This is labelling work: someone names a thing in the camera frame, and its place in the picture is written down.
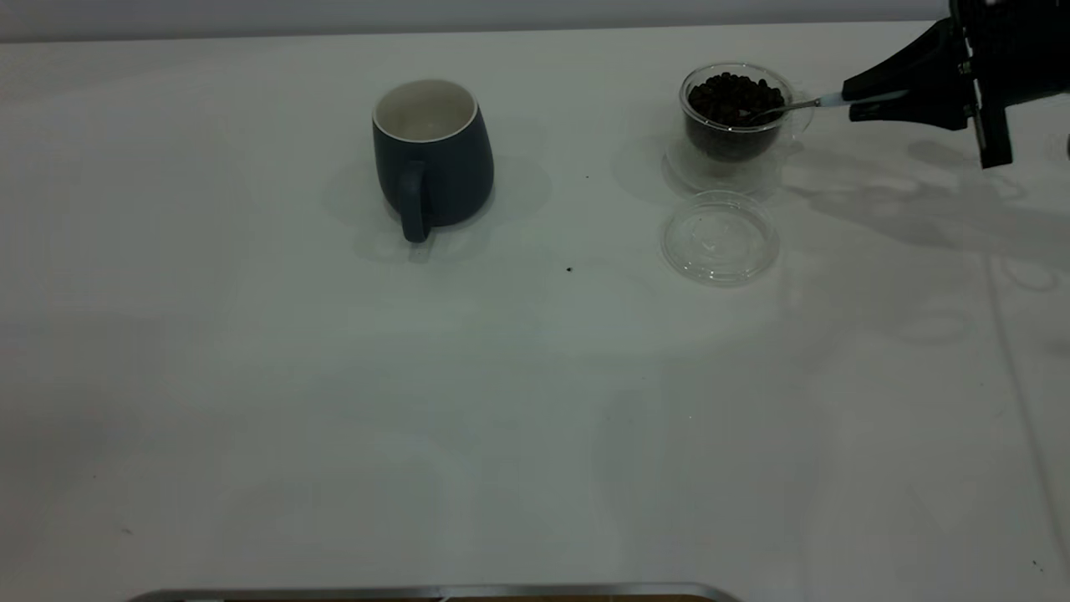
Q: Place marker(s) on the dark grey-blue ceramic mug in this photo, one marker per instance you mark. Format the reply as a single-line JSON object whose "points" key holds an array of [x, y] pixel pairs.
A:
{"points": [[460, 176]]}

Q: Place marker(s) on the coffee beans pile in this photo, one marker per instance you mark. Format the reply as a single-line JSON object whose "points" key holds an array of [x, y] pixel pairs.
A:
{"points": [[723, 96]]}

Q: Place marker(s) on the silver metal frame bar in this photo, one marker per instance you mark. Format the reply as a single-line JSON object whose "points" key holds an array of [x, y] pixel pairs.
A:
{"points": [[418, 593]]}

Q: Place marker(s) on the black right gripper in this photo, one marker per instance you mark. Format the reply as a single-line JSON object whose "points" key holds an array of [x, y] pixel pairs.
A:
{"points": [[1028, 50]]}

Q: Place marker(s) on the clear round glass lid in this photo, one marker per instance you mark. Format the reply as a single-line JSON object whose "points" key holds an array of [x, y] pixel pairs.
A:
{"points": [[719, 251]]}

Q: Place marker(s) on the clear double-wall glass cup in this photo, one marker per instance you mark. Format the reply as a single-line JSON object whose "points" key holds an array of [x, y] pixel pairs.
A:
{"points": [[710, 171]]}

